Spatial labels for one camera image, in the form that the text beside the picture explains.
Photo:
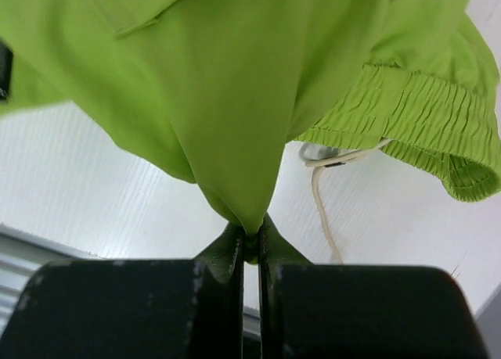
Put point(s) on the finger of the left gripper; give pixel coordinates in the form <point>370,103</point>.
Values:
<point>6,65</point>

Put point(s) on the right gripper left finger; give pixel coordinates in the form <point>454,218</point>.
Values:
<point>191,308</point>

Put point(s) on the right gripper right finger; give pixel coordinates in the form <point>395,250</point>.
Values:
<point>358,311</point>

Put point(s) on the lime green shorts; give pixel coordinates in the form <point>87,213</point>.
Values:
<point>211,91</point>

